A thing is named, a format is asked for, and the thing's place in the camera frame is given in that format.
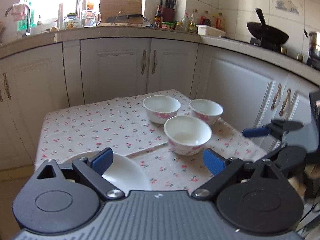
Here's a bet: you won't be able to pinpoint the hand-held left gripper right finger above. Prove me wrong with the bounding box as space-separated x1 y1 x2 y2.
191 148 288 202

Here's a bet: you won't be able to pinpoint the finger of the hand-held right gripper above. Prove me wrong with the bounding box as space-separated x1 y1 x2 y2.
242 119 304 142
260 142 288 167

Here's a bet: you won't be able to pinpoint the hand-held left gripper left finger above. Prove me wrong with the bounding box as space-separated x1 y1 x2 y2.
35 147 125 202

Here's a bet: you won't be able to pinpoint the white fruit print plate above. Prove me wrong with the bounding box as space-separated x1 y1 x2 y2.
59 150 151 192

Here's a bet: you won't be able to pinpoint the white pink floral bowl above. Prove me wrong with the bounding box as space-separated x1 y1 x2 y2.
143 95 181 124
189 99 224 126
163 115 213 156

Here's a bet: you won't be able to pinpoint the cherry print tablecloth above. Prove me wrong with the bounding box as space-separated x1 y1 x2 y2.
35 88 268 193

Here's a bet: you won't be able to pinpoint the gas stove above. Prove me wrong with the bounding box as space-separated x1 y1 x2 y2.
250 37 320 67

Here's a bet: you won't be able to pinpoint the white kitchen cabinet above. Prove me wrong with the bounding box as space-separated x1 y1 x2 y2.
0 37 320 173

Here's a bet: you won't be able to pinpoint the black wok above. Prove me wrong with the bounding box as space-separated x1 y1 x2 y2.
247 8 290 46

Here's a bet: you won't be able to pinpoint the steel pot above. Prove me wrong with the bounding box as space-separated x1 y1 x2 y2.
304 29 320 58

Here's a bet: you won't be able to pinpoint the white plastic tray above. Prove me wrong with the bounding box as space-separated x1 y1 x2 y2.
196 24 227 37

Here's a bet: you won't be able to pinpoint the green label bottle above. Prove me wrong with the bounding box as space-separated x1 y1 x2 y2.
189 9 200 33

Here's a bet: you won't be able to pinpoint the clear plastic bottle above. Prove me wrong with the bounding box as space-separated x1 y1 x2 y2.
181 13 191 32

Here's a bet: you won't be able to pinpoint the stone kitchen counter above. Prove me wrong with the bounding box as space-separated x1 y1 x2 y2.
0 24 320 85

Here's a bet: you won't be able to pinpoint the floral glass jar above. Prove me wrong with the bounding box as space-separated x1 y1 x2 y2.
63 13 82 29

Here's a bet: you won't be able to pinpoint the glass pitcher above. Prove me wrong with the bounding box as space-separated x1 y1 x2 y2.
81 9 102 28

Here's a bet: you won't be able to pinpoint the black kitchen knife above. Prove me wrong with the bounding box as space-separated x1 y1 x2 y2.
105 13 143 23

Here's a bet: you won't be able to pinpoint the dark red knife block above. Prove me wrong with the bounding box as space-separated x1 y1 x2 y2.
160 0 177 23

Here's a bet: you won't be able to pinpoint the stack of white cups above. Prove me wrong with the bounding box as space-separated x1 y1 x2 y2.
58 3 65 31

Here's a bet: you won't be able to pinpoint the dark sauce bottle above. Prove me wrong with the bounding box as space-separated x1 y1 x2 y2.
154 4 164 28

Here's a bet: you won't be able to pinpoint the wooden cutting board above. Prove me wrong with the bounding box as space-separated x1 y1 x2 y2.
99 0 143 23

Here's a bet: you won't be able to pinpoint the steel kitchen faucet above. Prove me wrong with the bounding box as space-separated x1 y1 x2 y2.
4 4 32 38

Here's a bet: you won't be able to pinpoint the pink cloth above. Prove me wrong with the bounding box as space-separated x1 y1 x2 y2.
11 3 28 22

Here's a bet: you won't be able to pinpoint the bronze cabinet handle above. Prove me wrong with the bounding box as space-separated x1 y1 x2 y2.
270 83 282 111
141 50 148 75
151 50 158 75
279 88 292 117
3 72 12 100

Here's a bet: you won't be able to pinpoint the grey wall sticker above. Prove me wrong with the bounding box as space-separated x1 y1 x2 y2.
275 0 300 15

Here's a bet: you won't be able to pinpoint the wire rack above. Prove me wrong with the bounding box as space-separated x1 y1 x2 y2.
110 10 133 26

